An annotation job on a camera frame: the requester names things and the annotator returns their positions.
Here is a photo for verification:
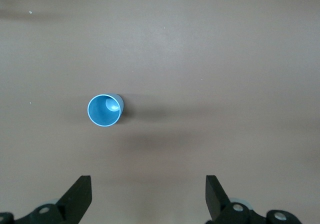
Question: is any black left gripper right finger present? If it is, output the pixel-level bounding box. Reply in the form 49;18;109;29
205;174;304;224

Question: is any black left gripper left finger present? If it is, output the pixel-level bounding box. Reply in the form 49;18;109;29
0;175;93;224

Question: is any blue plastic cup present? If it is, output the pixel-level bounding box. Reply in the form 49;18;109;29
86;93;125;128

